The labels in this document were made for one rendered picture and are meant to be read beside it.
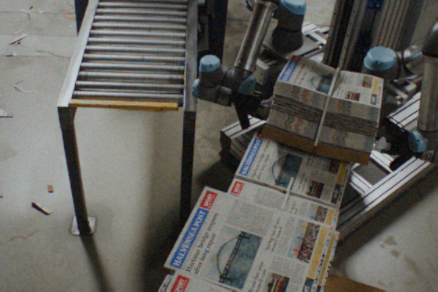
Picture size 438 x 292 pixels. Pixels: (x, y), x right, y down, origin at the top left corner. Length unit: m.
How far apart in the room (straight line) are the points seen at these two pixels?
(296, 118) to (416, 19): 0.90
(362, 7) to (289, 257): 1.22
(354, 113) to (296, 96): 0.20
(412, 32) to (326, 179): 0.94
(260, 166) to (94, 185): 1.26
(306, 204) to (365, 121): 0.34
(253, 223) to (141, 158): 1.70
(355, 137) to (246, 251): 0.67
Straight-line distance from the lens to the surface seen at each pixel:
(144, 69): 2.38
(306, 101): 1.87
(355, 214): 2.70
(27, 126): 3.37
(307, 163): 1.99
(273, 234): 1.46
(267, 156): 1.98
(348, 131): 1.89
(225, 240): 1.43
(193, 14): 2.76
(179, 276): 1.36
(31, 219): 2.88
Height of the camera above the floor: 2.22
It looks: 42 degrees down
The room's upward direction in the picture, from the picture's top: 6 degrees clockwise
